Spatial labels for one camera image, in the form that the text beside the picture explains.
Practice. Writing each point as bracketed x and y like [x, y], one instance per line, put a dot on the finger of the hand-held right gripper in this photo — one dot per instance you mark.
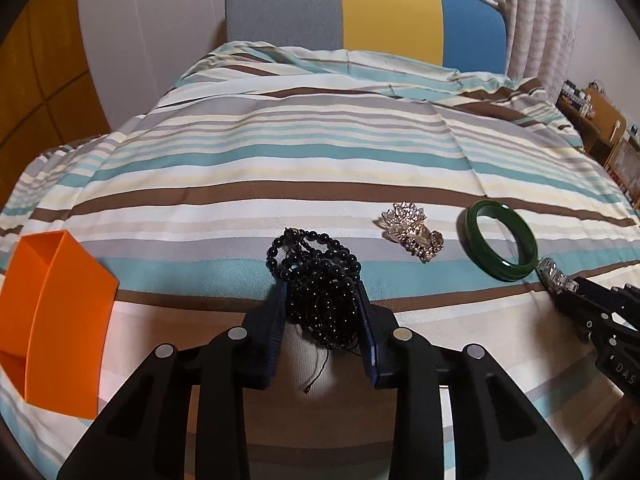
[580, 317]
[610, 302]

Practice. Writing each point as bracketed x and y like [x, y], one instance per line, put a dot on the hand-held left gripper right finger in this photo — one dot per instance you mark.
[366, 332]

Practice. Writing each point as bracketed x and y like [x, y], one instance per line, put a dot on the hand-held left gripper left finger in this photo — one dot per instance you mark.
[274, 325]

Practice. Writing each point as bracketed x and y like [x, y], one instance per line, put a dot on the orange box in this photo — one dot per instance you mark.
[75, 335]

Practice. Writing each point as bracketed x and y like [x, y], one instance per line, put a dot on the crystal brooch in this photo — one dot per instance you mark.
[410, 232]

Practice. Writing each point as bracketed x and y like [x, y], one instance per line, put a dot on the green jade bangle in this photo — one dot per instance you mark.
[480, 255]

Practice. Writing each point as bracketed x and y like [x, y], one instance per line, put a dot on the cane back chair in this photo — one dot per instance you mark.
[627, 170]

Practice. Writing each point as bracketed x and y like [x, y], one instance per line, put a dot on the striped bed sheet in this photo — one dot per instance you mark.
[300, 160]

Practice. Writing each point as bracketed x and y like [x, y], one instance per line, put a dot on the wooden side shelf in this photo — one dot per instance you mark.
[607, 120]

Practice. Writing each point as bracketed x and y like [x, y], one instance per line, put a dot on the wooden desk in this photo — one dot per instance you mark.
[575, 115]

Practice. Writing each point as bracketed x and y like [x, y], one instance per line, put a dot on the patterned white curtain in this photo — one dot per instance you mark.
[540, 20]

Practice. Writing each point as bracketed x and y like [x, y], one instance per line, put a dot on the grey yellow blue headboard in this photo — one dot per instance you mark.
[385, 10]

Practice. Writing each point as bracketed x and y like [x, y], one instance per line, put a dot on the wooden wardrobe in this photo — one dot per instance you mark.
[40, 70]

